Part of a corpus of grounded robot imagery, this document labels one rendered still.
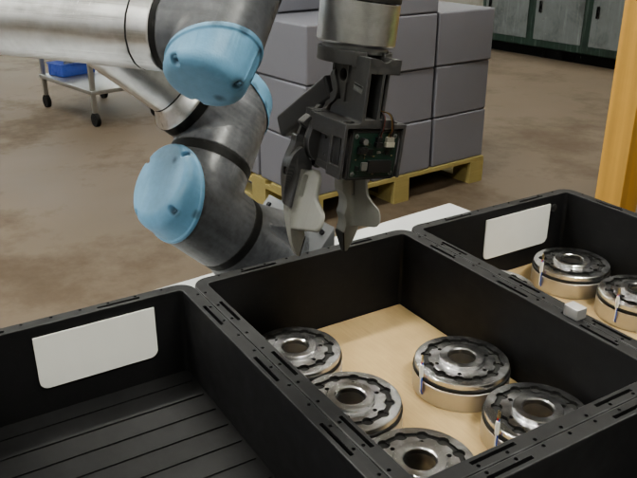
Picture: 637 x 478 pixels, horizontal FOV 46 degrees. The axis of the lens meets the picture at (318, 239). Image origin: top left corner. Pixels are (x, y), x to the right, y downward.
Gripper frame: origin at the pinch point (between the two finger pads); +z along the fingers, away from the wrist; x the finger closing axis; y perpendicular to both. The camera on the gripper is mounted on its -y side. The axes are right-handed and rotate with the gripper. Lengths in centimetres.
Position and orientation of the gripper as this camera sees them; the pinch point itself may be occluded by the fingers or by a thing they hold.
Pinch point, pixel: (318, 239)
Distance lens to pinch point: 79.4
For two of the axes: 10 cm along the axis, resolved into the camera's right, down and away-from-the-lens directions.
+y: 5.3, 3.4, -7.8
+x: 8.4, -0.8, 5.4
